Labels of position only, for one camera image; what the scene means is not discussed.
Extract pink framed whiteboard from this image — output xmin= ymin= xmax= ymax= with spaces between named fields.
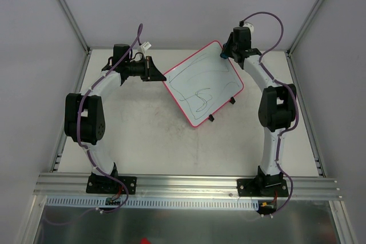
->
xmin=163 ymin=41 xmax=244 ymax=127

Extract blue whiteboard eraser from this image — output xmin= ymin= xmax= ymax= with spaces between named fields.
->
xmin=220 ymin=43 xmax=230 ymax=59

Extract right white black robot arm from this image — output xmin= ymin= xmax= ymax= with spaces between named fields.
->
xmin=220 ymin=23 xmax=297 ymax=197

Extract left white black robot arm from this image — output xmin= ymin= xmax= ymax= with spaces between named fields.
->
xmin=64 ymin=42 xmax=166 ymax=196

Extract black whiteboard clip upper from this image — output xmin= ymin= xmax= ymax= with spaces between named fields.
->
xmin=229 ymin=97 xmax=236 ymax=105

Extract red object at bottom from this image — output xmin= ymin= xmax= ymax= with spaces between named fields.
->
xmin=140 ymin=238 xmax=152 ymax=244

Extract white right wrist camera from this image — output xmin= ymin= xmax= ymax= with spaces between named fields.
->
xmin=239 ymin=21 xmax=254 ymax=33

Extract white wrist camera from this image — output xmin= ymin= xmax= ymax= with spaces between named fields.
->
xmin=138 ymin=42 xmax=152 ymax=54
xmin=239 ymin=21 xmax=254 ymax=33

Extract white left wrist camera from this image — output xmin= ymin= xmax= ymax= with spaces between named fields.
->
xmin=138 ymin=42 xmax=152 ymax=54

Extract aluminium frame post left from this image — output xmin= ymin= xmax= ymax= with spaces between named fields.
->
xmin=42 ymin=0 xmax=92 ymax=55

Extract aluminium frame post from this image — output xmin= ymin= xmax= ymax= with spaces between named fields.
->
xmin=285 ymin=0 xmax=344 ymax=56
xmin=42 ymin=0 xmax=92 ymax=55

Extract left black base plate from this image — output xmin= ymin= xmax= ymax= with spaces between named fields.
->
xmin=86 ymin=173 xmax=137 ymax=195

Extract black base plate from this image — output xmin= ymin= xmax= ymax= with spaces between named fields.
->
xmin=86 ymin=173 xmax=137 ymax=195
xmin=236 ymin=178 xmax=289 ymax=198

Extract aluminium frame post right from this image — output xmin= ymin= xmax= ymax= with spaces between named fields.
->
xmin=285 ymin=0 xmax=344 ymax=56

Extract aluminium mounting rail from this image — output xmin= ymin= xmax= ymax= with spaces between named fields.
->
xmin=33 ymin=173 xmax=344 ymax=201

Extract slotted white cable duct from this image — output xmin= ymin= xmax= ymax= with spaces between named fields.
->
xmin=45 ymin=195 xmax=259 ymax=211

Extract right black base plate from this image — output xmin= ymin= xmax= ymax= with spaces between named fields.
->
xmin=236 ymin=178 xmax=289 ymax=198

